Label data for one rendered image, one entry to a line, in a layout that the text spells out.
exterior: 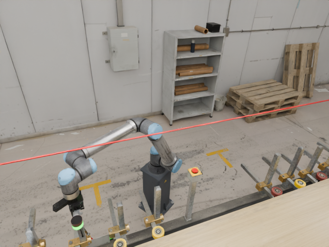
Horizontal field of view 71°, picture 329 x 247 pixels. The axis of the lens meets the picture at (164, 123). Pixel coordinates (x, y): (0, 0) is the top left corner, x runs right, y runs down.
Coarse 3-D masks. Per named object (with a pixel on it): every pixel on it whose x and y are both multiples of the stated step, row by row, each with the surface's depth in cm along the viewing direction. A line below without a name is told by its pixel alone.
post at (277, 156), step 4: (276, 156) 179; (280, 156) 178; (272, 160) 183; (276, 160) 179; (272, 164) 184; (276, 164) 182; (272, 168) 185; (268, 172) 190; (272, 172) 187; (268, 176) 190; (272, 176) 190; (264, 180) 196; (268, 180) 191; (264, 192) 200
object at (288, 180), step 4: (264, 156) 224; (264, 160) 222; (268, 160) 219; (268, 164) 218; (276, 168) 210; (276, 172) 210; (280, 172) 206; (288, 180) 198; (292, 184) 195; (296, 188) 192
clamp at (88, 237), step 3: (78, 237) 147; (87, 237) 147; (90, 237) 147; (69, 240) 145; (72, 240) 145; (75, 240) 145; (78, 240) 146; (87, 240) 146; (90, 240) 147; (72, 243) 144; (75, 243) 144; (78, 243) 144; (81, 243) 144; (84, 243) 145; (87, 243) 146; (90, 243) 147; (69, 246) 142; (72, 246) 142; (75, 246) 143; (81, 246) 145; (84, 246) 147
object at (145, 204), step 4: (140, 192) 182; (140, 196) 181; (144, 196) 179; (144, 200) 175; (144, 204) 172; (144, 208) 172; (148, 208) 170; (148, 212) 167; (152, 224) 159; (152, 228) 157
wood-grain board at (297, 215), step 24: (312, 192) 181; (240, 216) 161; (264, 216) 162; (288, 216) 162; (312, 216) 163; (168, 240) 144; (192, 240) 145; (216, 240) 146; (240, 240) 146; (264, 240) 147; (288, 240) 147; (312, 240) 148
